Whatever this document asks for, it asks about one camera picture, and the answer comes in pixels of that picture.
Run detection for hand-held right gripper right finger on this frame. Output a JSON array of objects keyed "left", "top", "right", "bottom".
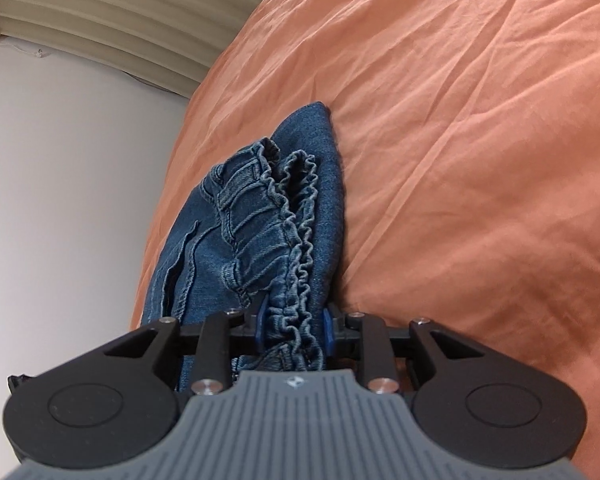
[{"left": 322, "top": 304, "right": 473, "bottom": 396}]

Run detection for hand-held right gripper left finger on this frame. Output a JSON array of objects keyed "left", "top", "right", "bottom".
[{"left": 102, "top": 300, "right": 272, "bottom": 396}]

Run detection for blue denim pants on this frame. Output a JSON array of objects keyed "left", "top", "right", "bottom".
[{"left": 142, "top": 101, "right": 350, "bottom": 394}]

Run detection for orange bed sheet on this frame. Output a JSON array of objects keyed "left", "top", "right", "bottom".
[{"left": 129, "top": 0, "right": 600, "bottom": 392}]

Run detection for beige pleated curtain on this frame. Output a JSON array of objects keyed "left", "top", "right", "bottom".
[{"left": 0, "top": 0, "right": 301, "bottom": 99}]

